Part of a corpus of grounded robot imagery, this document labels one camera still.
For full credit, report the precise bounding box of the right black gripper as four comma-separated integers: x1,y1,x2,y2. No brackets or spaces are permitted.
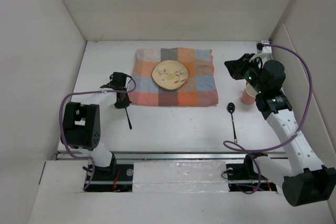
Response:
223,54,266,94

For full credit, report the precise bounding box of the pink mug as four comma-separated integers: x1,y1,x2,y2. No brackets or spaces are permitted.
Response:
241,82,257,105

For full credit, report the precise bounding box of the black fork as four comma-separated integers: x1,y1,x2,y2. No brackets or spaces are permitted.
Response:
124,108,132,130

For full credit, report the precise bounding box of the black spoon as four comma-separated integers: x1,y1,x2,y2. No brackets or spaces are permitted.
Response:
227,102,238,144

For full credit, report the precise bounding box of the checkered orange blue cloth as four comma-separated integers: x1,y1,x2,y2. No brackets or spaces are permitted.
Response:
129,47,218,107

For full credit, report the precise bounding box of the beige bird pattern plate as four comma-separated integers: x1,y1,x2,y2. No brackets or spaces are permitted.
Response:
152,60,189,90

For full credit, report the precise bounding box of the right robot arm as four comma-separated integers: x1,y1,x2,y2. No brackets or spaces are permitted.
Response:
224,54,335,207

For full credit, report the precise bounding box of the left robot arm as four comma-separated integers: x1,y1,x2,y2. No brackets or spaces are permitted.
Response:
59,72,137,180

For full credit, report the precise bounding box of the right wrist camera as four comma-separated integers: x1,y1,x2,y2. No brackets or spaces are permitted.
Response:
256,40,272,59

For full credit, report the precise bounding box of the aluminium front rail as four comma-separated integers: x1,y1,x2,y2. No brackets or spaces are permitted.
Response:
55,151,287,160

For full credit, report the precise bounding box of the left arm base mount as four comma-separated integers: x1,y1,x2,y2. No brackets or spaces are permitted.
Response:
83,154,134,193

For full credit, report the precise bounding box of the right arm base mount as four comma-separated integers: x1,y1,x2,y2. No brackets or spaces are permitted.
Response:
221,155,278,194

